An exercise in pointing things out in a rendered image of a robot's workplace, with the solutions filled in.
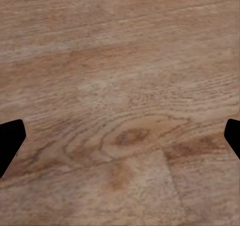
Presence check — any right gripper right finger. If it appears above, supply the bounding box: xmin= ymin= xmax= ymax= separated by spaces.
xmin=224 ymin=119 xmax=240 ymax=159

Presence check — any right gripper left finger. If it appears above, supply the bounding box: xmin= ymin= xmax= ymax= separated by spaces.
xmin=0 ymin=119 xmax=26 ymax=179

